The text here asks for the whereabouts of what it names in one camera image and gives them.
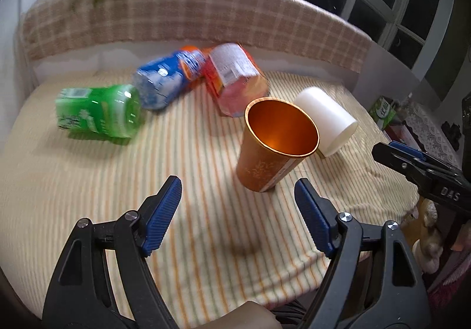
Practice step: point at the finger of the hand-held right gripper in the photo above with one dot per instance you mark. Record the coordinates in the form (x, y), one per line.
(390, 159)
(415, 156)

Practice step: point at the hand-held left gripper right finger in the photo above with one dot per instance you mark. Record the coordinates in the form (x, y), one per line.
(312, 218)

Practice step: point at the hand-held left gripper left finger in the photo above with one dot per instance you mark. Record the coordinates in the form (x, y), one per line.
(165, 216)

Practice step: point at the orange paper cup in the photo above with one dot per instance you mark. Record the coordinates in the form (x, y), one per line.
(268, 163)

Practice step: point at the white cup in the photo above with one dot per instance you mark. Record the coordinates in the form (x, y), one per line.
(331, 119)

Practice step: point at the white lace cloth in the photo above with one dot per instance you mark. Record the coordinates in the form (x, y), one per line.
(430, 130)

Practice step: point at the green carton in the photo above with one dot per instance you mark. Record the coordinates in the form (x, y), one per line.
(382, 111)

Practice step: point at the beige plush toy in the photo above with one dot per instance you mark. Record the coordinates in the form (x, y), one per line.
(427, 237)

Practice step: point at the striped yellow blanket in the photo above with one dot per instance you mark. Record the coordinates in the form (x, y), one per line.
(110, 181)

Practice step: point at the pink cloth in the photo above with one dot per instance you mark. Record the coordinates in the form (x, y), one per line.
(447, 284)

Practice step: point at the beige rounded object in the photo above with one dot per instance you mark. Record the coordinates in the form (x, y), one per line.
(254, 316)

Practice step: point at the green plastic bottle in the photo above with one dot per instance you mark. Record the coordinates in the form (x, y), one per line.
(97, 111)

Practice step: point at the blue plastic bottle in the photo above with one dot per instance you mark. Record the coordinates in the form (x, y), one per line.
(163, 78)

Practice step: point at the red pink snack canister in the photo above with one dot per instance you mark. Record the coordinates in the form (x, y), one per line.
(235, 75)

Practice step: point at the checkered sofa back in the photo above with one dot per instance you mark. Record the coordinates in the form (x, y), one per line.
(206, 8)

